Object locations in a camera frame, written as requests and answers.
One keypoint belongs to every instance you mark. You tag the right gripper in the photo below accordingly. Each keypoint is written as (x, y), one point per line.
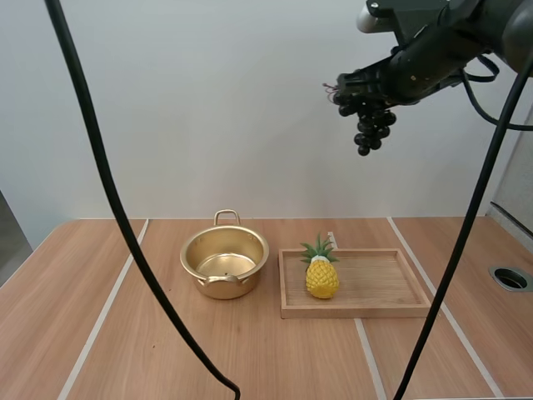
(429, 68)

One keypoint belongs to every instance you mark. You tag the bunch of dark toy grapes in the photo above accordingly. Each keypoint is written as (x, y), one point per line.
(370, 125)

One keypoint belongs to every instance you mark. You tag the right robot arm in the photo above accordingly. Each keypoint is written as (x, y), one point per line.
(518, 37)

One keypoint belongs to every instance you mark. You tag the yellow toy pineapple green crown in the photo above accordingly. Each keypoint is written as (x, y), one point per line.
(321, 281)

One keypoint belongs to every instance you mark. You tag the shallow wooden tray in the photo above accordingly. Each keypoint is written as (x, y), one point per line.
(375, 287)

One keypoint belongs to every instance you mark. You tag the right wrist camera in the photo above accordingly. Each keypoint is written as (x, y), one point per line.
(420, 16)

